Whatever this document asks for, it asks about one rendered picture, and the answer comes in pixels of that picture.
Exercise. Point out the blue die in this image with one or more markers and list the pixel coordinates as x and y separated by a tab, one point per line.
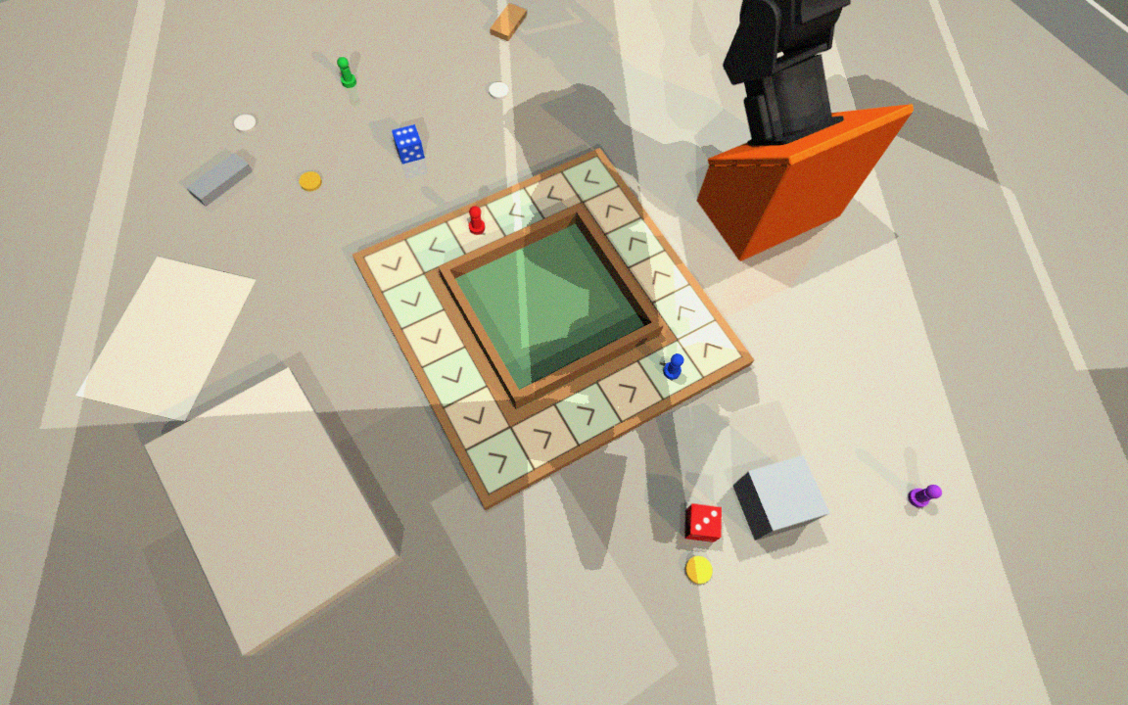
408	144

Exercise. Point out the red pawn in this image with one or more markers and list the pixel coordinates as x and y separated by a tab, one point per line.
476	225

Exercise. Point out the yellow round disc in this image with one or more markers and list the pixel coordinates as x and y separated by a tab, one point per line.
699	570
310	181

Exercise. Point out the blue pawn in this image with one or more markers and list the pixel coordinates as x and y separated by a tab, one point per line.
672	370

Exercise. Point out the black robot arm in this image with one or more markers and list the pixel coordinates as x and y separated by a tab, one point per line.
786	96

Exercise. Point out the red die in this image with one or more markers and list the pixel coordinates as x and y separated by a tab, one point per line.
703	523

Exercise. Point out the purple pawn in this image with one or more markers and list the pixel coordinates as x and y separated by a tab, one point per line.
920	497

